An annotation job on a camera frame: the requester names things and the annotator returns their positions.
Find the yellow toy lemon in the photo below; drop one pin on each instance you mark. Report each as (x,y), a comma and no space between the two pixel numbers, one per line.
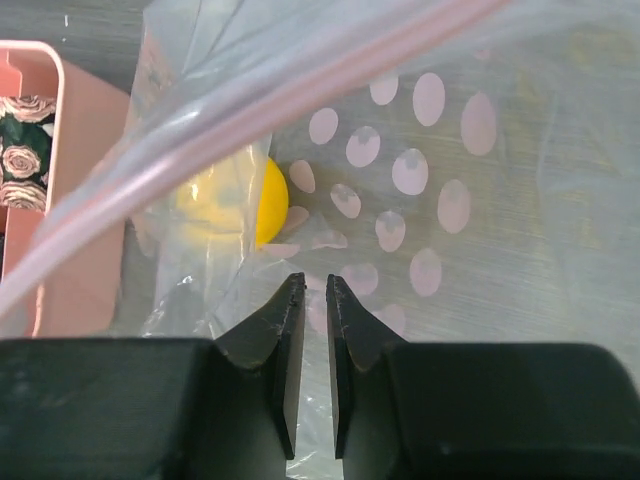
(211,204)

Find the floral rolled sock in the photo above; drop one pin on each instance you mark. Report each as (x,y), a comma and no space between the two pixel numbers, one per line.
(27,128)

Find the clear zip top bag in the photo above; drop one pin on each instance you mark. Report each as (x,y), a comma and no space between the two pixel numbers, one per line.
(469,168)

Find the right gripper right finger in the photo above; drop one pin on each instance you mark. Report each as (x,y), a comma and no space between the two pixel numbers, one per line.
(443,410)

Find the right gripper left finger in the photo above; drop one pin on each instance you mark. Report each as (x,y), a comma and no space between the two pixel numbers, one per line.
(157,408)

